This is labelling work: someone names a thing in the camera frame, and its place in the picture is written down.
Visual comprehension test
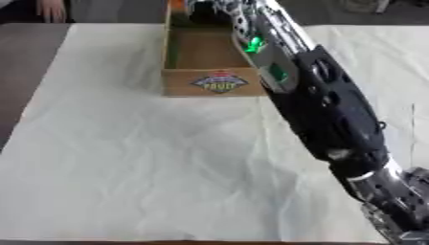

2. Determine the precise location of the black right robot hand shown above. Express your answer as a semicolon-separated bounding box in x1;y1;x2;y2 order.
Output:
182;0;243;26

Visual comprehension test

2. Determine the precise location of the tan cardboard box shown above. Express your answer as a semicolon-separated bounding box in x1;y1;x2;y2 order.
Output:
159;0;268;98

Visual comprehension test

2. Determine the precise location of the person's hand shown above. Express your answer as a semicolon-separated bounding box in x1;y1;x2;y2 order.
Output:
34;0;69;24

